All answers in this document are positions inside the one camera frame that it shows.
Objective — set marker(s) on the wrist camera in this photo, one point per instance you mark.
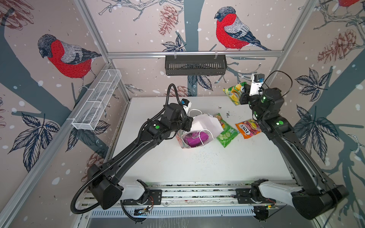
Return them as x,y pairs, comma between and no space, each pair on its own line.
186,105
257,83

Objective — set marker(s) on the aluminium rail base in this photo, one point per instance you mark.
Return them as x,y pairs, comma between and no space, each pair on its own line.
180,201

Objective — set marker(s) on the orange Fox's candy bag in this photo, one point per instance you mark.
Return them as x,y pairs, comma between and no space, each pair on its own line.
248,128

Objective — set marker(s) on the black wire basket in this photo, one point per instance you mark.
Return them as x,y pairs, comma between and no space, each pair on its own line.
195,65

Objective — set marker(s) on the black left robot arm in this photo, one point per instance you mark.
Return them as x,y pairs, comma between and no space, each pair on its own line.
105,180

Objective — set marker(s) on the floral paper gift bag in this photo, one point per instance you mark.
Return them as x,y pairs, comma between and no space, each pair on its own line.
202,122

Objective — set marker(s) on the green chips bag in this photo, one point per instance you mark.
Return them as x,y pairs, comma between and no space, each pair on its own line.
228,134

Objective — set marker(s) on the purple snack bag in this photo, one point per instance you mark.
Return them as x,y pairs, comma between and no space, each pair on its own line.
195,139

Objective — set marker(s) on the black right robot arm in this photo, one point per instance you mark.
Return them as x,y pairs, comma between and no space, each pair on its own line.
316,193

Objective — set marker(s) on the green yellow Fox's candy bag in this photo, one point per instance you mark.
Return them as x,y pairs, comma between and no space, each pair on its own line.
235,92

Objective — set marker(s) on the horizontal aluminium frame bar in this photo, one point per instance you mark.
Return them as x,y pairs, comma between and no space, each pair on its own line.
230,54

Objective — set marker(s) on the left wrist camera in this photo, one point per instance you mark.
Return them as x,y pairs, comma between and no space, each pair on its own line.
186,105

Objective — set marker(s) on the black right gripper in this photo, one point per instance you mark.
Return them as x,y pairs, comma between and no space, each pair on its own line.
245,100

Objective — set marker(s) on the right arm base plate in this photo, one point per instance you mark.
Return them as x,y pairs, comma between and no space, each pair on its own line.
244,196

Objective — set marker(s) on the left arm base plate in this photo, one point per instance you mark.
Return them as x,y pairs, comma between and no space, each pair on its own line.
150,197

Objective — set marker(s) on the white mesh wire basket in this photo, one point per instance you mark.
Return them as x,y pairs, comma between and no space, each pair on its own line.
92,110

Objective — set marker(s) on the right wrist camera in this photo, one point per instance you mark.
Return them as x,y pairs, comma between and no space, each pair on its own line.
257,83

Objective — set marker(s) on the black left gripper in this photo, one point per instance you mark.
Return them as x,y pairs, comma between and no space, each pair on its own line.
188,120

